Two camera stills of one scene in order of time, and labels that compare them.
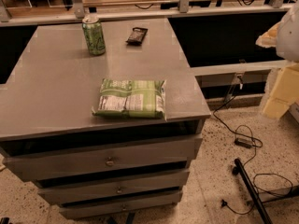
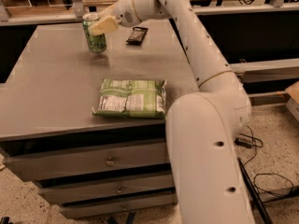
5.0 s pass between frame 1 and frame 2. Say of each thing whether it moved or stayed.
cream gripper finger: moved
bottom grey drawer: stayed
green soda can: stayed
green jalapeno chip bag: stayed
